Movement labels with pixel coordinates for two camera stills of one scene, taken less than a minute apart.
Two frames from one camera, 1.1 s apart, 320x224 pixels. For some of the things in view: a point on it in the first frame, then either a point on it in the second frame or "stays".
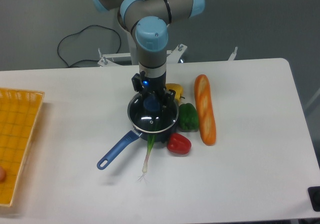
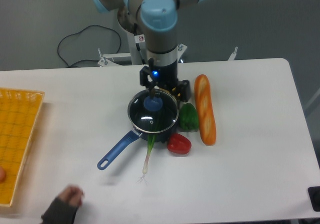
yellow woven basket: x=19 y=112 stays
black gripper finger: x=170 y=94 -> x=182 y=90
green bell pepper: x=188 y=117 stays
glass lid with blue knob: x=152 y=113 stays
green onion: x=151 y=137 stays
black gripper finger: x=137 y=82 -> x=145 y=71
